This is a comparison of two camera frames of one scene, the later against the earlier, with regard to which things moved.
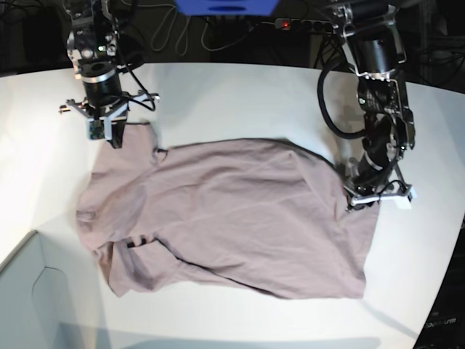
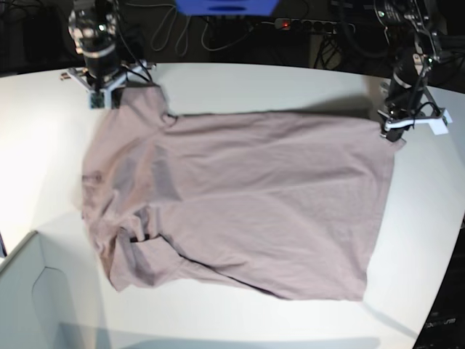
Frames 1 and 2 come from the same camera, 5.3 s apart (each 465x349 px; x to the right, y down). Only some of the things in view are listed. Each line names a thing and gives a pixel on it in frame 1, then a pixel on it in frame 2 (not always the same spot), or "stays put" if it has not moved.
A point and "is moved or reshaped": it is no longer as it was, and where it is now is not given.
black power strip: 312,25 stays put
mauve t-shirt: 267,216 is moved or reshaped
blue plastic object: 225,7 stays put
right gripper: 109,123 → 102,98
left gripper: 397,190 → 395,124
